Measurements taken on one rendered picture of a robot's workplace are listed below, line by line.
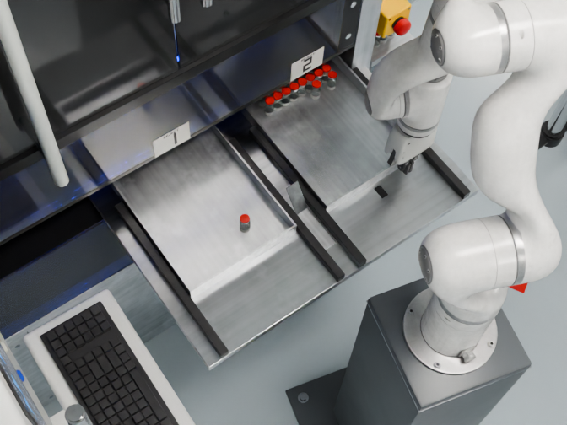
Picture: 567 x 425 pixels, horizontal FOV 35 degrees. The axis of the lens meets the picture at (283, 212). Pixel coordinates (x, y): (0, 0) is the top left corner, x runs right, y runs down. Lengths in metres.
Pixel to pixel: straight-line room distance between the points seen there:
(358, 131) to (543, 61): 0.79
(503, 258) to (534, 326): 1.41
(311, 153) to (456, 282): 0.63
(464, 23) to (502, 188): 0.28
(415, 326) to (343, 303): 0.96
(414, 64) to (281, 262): 0.51
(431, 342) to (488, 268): 0.37
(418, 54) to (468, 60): 0.35
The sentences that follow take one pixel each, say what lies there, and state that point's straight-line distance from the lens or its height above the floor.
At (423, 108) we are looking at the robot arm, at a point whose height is 1.18.
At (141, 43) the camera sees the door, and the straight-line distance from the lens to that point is 1.57.
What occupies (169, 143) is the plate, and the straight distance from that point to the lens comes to 1.83.
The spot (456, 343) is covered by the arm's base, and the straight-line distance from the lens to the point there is 1.75.
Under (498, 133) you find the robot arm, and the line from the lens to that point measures 1.34.
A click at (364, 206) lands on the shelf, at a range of 1.92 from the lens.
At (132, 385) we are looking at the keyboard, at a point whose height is 0.83.
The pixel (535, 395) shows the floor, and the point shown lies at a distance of 2.79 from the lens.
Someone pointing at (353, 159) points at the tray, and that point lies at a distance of 1.97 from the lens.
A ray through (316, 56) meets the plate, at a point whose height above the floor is 1.03.
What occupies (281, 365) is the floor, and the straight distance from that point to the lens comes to 2.69.
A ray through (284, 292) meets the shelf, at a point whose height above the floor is 0.88.
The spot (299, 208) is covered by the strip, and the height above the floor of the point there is 0.89.
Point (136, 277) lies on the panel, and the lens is 2.23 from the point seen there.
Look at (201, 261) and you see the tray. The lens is 1.84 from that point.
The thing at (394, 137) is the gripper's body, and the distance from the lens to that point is 1.81.
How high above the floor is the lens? 2.55
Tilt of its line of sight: 62 degrees down
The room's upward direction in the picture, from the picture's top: 5 degrees clockwise
